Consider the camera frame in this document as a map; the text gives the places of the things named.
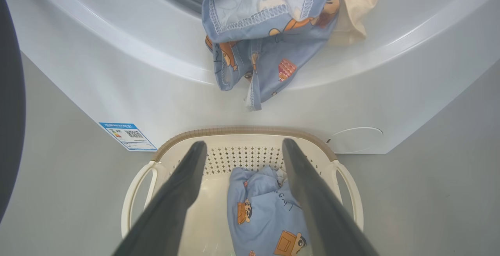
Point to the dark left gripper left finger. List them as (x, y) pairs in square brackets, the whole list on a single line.
[(175, 197)]

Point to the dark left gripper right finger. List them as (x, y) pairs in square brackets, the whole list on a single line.
[(316, 205)]

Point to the blue cartoon print garment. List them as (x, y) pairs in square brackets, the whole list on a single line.
[(265, 217)]

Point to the blue and cream cartoon garment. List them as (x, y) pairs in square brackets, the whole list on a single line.
[(265, 33)]

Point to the black round glass washer door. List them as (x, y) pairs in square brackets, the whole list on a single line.
[(9, 111)]

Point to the white front-load washing machine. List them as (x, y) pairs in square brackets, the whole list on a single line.
[(117, 72)]

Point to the cream perforated laundry basket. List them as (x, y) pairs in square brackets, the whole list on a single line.
[(207, 224)]

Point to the round white filter cover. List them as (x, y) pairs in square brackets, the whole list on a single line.
[(355, 140)]

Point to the blue energy label sticker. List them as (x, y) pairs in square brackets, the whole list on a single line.
[(127, 135)]

